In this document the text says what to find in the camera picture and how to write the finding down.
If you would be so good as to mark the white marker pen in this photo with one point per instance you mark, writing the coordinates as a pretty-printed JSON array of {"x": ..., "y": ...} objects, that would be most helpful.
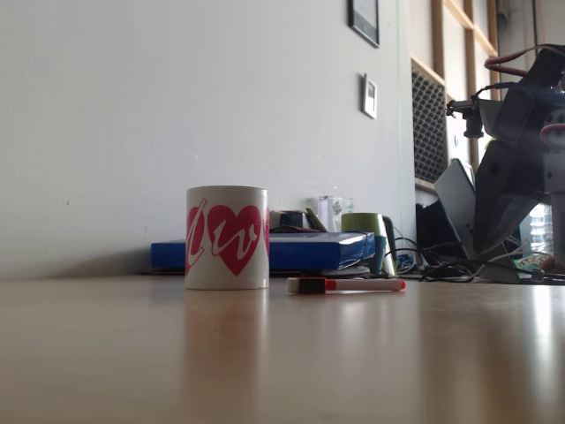
[{"x": 362, "y": 286}]

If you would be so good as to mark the black small box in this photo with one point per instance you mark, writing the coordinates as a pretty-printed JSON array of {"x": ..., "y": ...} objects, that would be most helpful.
[{"x": 291, "y": 219}]

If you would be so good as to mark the black camera on metal bracket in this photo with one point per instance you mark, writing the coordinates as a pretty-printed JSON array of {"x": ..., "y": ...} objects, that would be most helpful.
[{"x": 470, "y": 117}]

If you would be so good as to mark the small white wall frame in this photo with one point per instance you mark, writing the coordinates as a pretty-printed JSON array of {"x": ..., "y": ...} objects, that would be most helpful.
[{"x": 370, "y": 95}]

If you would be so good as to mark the clear plastic bottle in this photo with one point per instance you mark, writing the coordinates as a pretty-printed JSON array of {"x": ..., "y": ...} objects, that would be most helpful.
[{"x": 539, "y": 229}]

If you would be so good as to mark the dark acoustic foam panel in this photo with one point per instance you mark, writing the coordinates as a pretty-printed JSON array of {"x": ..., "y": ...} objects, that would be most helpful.
[{"x": 428, "y": 132}]

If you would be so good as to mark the black picture frame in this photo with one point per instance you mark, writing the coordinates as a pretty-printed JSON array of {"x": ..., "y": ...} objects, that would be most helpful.
[{"x": 364, "y": 17}]

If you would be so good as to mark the blue flat box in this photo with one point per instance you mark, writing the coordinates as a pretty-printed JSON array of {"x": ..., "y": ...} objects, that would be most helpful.
[{"x": 309, "y": 254}]

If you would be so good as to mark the wooden wall shelf frame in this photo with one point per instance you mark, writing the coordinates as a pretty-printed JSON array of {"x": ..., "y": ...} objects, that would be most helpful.
[{"x": 469, "y": 44}]

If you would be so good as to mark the green mug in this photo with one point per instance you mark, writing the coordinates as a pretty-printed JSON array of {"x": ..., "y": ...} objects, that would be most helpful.
[{"x": 359, "y": 222}]

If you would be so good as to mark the clear plastic container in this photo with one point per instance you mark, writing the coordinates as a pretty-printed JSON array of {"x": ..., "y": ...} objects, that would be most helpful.
[{"x": 335, "y": 212}]

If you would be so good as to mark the green circuit board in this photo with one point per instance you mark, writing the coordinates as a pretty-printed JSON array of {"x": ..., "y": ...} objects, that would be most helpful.
[{"x": 532, "y": 261}]

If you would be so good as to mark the grey open laptop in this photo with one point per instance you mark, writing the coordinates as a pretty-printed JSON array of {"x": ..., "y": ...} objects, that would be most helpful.
[{"x": 454, "y": 199}]

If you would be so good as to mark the white mug with pink hearts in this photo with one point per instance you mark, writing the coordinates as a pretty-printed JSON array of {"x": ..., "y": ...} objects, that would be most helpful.
[{"x": 227, "y": 265}]

